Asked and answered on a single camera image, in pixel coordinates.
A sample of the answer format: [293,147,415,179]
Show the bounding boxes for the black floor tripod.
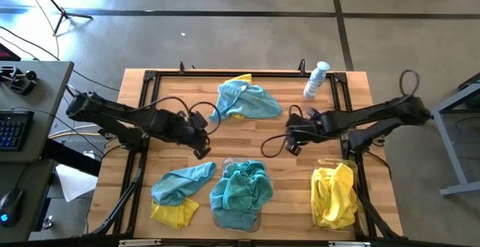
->
[28,0,95,37]

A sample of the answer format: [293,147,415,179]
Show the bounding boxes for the black right shoulder cable loop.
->
[398,69,421,100]

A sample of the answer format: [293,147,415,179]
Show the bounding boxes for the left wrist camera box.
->
[178,113,194,130]

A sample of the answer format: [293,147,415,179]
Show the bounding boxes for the black gantry brace post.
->
[355,186,401,239]
[91,166,146,237]

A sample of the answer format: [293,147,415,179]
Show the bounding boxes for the silver metal bracket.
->
[118,238,163,247]
[328,240,372,247]

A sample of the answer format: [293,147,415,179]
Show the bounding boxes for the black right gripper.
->
[286,107,326,157]

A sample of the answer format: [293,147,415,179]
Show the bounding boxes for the grey metal side table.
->
[430,71,480,197]

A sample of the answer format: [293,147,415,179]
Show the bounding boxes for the black floor cable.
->
[0,25,121,92]

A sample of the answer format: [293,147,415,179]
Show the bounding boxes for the grey computer desk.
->
[0,60,75,242]

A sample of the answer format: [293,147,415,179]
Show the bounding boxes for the white spray bottle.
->
[302,61,332,101]

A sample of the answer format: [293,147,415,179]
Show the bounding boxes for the black clamp tool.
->
[0,64,38,97]

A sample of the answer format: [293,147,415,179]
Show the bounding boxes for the teal microfiber towel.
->
[224,84,283,120]
[150,161,218,207]
[223,159,272,188]
[241,171,275,218]
[208,177,263,232]
[208,80,251,124]

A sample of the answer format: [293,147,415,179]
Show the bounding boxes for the black keyboard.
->
[0,110,35,152]

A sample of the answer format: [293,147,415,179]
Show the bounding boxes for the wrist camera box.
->
[289,121,309,142]
[178,113,194,130]

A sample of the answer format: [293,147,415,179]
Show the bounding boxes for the white paper sheet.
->
[55,150,99,203]

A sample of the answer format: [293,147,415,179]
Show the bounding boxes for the yellow microfiber towel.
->
[223,73,254,120]
[310,186,359,230]
[150,197,200,230]
[313,163,357,206]

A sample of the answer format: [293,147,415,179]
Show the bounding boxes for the clear plastic basket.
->
[212,156,272,233]
[309,158,360,233]

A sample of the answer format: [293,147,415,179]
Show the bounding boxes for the black computer mouse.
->
[0,187,25,228]

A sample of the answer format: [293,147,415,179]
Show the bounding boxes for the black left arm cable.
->
[129,95,223,136]

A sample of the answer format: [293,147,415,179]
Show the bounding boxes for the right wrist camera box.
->
[289,121,309,142]

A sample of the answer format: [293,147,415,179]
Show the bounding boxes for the dark red device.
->
[0,43,23,62]

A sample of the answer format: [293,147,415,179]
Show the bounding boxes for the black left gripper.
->
[164,110,212,161]

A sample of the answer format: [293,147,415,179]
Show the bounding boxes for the black desk beam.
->
[40,137,102,177]

